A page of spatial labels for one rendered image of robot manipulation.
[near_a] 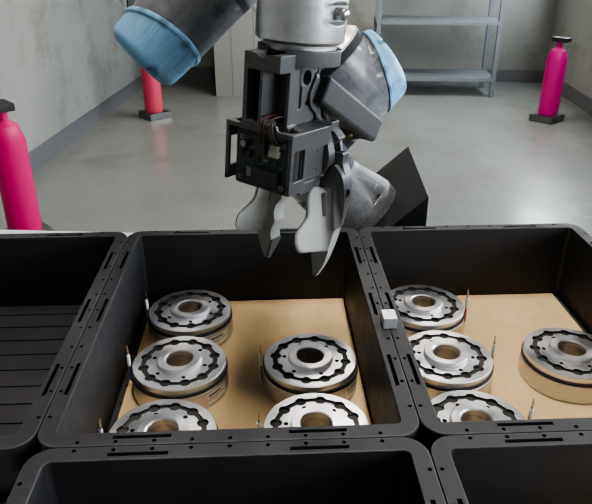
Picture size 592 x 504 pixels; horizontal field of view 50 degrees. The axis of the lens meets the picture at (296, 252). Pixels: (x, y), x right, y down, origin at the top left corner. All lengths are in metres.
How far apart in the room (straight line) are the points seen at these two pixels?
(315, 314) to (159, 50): 0.41
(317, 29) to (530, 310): 0.52
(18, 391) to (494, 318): 0.58
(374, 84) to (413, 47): 5.74
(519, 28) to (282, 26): 6.40
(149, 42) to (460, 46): 6.26
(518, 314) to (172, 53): 0.55
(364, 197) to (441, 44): 5.79
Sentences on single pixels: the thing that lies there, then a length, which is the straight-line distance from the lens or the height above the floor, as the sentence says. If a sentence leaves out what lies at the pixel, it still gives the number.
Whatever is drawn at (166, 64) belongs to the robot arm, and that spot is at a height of 1.17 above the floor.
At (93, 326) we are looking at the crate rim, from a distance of 0.67.
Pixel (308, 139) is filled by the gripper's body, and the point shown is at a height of 1.13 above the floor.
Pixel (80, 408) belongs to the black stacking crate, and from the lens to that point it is 0.60.
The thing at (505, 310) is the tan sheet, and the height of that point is 0.83.
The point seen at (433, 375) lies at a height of 0.86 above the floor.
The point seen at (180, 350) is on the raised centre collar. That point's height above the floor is 0.87.
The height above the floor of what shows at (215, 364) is 0.86.
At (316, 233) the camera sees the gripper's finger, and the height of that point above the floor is 1.03.
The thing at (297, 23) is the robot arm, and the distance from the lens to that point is 0.52.
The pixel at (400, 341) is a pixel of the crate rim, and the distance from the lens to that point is 0.62.
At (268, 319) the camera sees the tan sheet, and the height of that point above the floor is 0.83.
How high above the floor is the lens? 1.27
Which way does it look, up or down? 26 degrees down
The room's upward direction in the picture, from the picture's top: straight up
